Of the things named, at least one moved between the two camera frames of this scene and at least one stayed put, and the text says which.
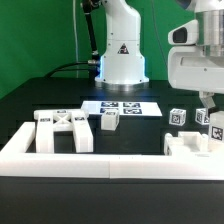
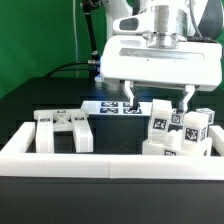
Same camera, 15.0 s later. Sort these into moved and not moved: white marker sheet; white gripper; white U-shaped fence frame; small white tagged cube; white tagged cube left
Moved: small white tagged cube; white gripper
Not moved: white U-shaped fence frame; white marker sheet; white tagged cube left
